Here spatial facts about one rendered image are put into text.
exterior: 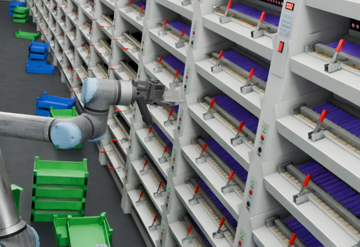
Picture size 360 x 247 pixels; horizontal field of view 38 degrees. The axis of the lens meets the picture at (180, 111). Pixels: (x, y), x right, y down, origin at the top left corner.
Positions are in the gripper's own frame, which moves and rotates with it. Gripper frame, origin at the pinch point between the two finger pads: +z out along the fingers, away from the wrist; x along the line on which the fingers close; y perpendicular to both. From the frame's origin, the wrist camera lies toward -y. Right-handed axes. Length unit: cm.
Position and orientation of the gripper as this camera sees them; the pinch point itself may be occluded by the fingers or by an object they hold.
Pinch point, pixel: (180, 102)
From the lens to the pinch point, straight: 193.0
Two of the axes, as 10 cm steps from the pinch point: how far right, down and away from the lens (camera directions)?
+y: 1.8, -9.4, -2.9
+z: 9.2, 0.6, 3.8
